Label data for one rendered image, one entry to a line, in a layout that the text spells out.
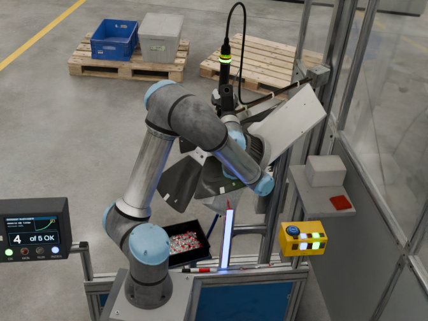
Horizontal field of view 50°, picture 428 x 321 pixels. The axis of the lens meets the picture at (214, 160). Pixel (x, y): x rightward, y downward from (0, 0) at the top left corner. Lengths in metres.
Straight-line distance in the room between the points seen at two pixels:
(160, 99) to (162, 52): 3.62
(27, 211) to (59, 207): 0.10
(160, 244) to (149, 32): 3.69
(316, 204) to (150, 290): 1.07
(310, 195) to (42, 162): 2.34
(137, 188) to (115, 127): 2.85
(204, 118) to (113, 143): 2.82
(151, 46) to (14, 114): 1.49
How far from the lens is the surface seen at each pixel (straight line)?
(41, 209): 1.62
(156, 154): 1.33
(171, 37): 4.77
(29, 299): 2.98
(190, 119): 1.20
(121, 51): 4.95
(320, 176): 2.28
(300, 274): 1.97
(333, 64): 2.26
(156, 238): 1.35
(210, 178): 1.79
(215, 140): 1.23
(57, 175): 3.74
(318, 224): 1.83
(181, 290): 1.52
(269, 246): 2.55
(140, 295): 1.44
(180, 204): 2.01
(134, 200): 1.39
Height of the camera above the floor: 2.34
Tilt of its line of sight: 38 degrees down
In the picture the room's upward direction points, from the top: 4 degrees clockwise
